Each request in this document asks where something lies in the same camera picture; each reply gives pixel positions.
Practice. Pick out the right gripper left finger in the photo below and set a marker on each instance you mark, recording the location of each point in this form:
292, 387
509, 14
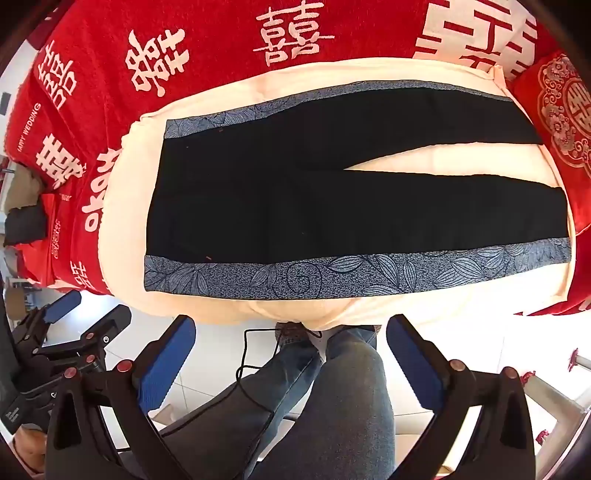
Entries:
79, 445

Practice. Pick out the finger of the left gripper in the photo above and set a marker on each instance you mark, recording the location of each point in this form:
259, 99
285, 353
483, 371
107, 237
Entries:
51, 309
103, 332

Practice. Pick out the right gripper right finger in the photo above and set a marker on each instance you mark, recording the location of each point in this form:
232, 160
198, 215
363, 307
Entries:
501, 445

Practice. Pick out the black pants with blue trim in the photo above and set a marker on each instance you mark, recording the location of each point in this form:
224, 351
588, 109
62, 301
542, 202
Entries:
365, 189

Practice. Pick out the person's left hand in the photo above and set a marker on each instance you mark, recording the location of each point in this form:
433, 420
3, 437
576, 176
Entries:
29, 445

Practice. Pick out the metal rack with red knobs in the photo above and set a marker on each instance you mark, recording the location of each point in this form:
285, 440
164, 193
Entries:
572, 423

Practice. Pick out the dark clothes pile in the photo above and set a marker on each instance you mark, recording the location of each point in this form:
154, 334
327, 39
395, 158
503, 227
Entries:
26, 220

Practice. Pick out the person's right jeans leg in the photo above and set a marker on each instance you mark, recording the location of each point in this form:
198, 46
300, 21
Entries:
346, 430

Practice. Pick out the brown shoe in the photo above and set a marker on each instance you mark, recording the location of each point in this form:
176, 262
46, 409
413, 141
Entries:
291, 333

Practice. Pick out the red wedding sofa cover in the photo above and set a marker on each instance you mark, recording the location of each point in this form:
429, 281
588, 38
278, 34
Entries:
90, 116

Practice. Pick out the red embroidered cushion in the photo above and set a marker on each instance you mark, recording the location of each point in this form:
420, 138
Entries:
558, 103

